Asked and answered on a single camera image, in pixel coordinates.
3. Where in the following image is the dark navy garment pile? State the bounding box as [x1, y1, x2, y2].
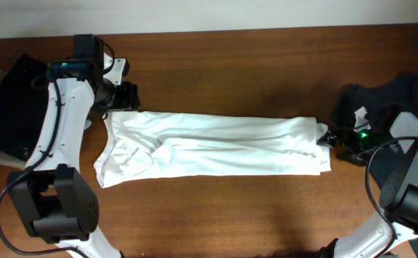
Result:
[332, 73, 418, 258]

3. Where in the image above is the white t-shirt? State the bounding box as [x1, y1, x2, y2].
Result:
[93, 112, 331, 188]

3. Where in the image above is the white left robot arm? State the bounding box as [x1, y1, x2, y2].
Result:
[2, 34, 140, 257]

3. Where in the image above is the black folded garment stack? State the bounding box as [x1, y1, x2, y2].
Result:
[0, 54, 48, 161]

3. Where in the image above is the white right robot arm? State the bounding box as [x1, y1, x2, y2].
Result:
[316, 111, 418, 258]

